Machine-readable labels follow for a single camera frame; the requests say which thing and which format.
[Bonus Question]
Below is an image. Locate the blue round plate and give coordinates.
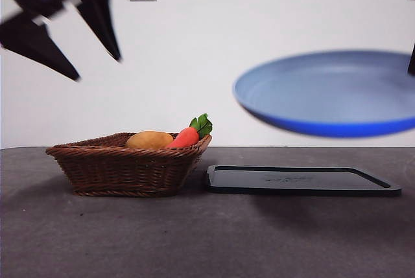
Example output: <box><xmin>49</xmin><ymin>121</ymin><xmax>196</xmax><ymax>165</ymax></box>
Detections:
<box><xmin>232</xmin><ymin>50</ymin><xmax>415</xmax><ymax>139</ymax></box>

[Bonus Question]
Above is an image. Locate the yellow-brown potato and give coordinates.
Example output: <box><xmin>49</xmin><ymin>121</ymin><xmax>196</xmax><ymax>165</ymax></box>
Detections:
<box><xmin>125</xmin><ymin>130</ymin><xmax>175</xmax><ymax>150</ymax></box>

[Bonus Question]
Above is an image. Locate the orange toy carrot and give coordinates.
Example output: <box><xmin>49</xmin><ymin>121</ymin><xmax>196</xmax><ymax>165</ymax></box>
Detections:
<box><xmin>165</xmin><ymin>113</ymin><xmax>214</xmax><ymax>149</ymax></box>

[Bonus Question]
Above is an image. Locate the brown wicker basket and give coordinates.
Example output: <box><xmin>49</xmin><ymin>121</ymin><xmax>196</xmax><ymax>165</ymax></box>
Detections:
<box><xmin>45</xmin><ymin>132</ymin><xmax>213</xmax><ymax>198</ymax></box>

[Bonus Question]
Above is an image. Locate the black rectangular tray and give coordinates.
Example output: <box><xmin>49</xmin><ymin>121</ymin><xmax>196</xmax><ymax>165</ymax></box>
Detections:
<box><xmin>206</xmin><ymin>165</ymin><xmax>402</xmax><ymax>198</ymax></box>

